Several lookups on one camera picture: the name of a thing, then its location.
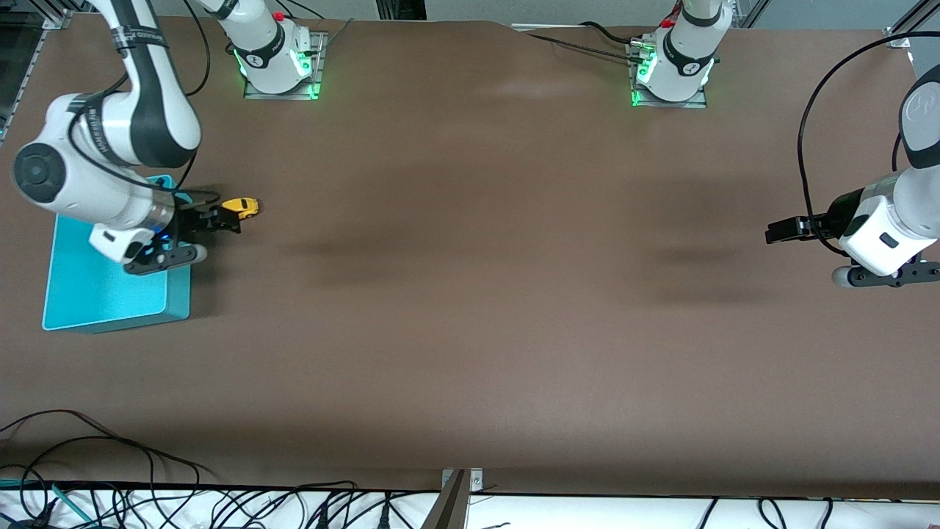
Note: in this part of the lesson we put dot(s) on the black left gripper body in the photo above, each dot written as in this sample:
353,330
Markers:
836,214

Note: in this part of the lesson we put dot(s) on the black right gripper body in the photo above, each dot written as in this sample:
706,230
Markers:
189,220

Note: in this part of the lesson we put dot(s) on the yellow beetle toy car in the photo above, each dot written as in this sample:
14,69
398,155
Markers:
242,207

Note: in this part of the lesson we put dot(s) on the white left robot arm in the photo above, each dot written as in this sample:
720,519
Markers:
881,228

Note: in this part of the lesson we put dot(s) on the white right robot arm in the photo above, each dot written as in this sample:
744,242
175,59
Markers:
147,117

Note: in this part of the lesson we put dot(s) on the turquoise plastic bin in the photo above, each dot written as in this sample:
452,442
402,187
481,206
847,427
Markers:
88,294

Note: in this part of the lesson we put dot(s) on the black box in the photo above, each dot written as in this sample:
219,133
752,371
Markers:
400,9

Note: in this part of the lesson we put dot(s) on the silver edge strip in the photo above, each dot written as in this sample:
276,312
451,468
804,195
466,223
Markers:
565,27

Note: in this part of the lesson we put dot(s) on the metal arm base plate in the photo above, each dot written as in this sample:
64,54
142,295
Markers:
257,95
690,106

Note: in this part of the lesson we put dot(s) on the aluminium frame rail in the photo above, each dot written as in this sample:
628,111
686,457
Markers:
749,11
899,33

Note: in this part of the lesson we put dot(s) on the dark aluminium frame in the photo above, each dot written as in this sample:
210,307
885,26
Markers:
22,81

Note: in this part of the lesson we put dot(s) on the silver metal bracket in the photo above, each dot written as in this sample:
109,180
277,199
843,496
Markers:
476,479

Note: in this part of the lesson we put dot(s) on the grey metal post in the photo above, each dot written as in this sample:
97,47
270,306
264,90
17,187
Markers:
448,507

